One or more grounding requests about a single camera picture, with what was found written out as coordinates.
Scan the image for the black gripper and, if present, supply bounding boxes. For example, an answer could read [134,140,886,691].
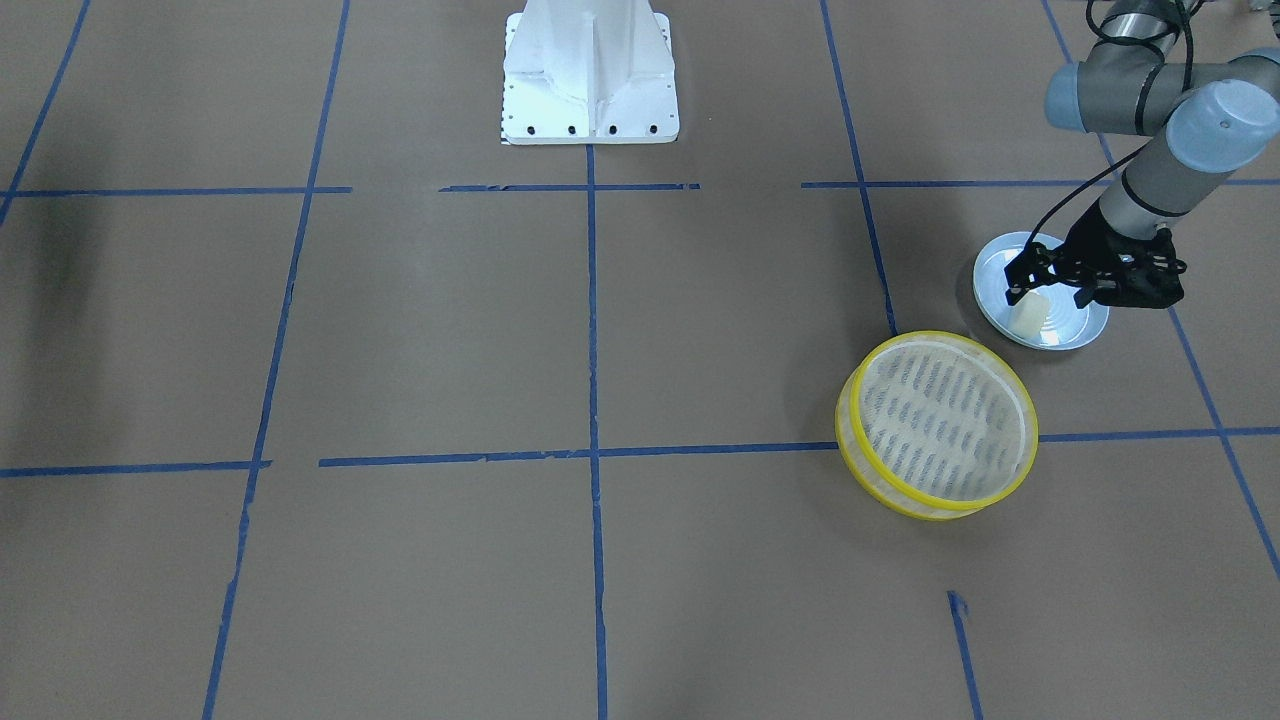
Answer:
[1004,210,1187,309]

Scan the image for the white steamed bun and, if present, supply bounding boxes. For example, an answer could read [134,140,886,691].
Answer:
[1007,291,1052,342]

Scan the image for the yellow round steamer basket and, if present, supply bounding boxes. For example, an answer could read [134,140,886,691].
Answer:
[835,331,1039,521]

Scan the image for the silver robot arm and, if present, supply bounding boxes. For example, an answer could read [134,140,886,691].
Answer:
[1004,1,1279,309]

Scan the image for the light blue plate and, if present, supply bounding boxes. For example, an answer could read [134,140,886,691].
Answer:
[972,231,1111,351]

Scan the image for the white camera stand base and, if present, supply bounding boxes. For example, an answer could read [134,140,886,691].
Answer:
[500,1,681,146]

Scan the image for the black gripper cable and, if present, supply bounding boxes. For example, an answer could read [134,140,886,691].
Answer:
[1021,140,1151,263]

